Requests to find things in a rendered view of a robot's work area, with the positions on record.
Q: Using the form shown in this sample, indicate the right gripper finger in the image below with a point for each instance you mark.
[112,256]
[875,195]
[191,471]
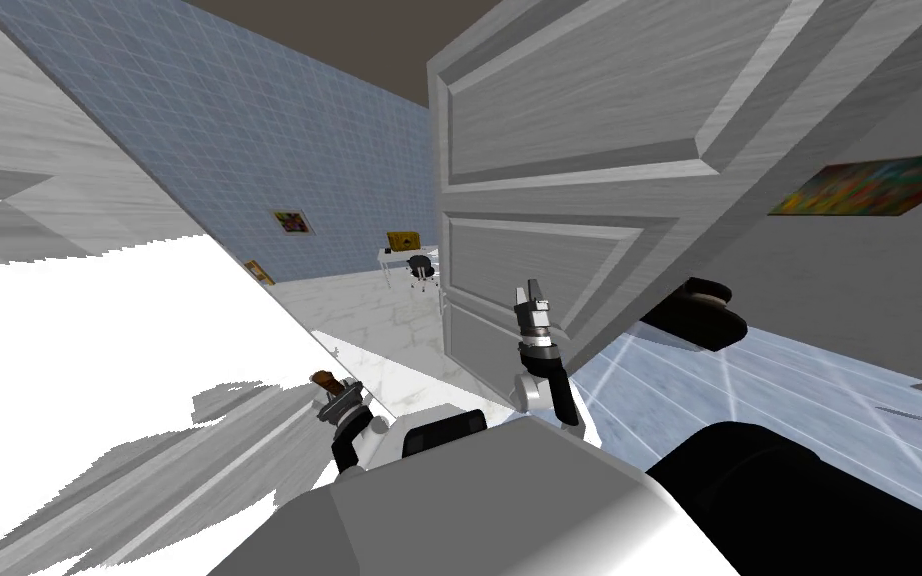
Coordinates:
[523,298]
[541,302]

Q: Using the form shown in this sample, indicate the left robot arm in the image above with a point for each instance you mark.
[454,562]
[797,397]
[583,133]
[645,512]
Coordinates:
[346,450]

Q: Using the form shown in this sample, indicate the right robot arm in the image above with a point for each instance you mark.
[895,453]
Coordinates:
[789,512]

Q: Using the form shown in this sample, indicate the colourful wide wall picture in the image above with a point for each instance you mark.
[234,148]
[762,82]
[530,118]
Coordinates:
[877,188]

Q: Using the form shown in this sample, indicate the white desk with yellow box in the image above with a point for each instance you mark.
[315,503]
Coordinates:
[397,250]

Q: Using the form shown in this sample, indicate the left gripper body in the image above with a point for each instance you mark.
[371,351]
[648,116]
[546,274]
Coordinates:
[342,406]

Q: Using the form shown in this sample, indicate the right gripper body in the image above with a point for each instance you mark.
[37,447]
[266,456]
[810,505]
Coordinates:
[536,326]

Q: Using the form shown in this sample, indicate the black office chair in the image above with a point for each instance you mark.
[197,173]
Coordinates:
[422,270]

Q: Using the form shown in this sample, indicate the grey panelled door leaf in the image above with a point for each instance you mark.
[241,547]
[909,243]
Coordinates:
[589,104]

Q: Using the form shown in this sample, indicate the small framed wall picture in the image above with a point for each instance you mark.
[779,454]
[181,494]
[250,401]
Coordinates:
[292,222]

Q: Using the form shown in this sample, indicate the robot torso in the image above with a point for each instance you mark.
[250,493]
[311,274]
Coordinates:
[477,512]

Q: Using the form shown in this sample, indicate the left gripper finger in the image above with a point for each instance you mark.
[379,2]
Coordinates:
[330,384]

